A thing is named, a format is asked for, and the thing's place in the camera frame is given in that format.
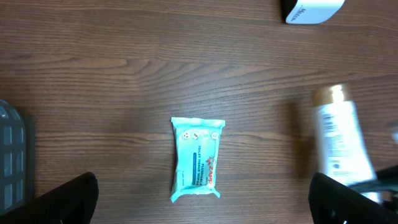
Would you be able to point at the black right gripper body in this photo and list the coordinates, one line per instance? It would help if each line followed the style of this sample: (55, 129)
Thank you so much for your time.
(386, 181)

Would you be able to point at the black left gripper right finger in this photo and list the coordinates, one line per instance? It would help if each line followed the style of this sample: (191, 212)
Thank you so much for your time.
(333, 202)

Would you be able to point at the teal wet wipes pack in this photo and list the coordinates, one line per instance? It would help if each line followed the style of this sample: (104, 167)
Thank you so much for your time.
(197, 146)

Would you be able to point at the white barcode scanner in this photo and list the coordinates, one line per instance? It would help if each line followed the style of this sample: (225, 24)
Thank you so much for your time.
(309, 12)

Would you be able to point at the grey plastic mesh basket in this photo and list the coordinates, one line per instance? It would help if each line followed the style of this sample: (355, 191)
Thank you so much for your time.
(17, 158)

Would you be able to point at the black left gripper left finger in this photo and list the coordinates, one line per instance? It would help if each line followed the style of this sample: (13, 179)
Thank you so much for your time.
(73, 202)

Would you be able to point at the white green cosmetic tube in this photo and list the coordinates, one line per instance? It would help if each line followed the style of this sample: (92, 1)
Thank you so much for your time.
(342, 153)

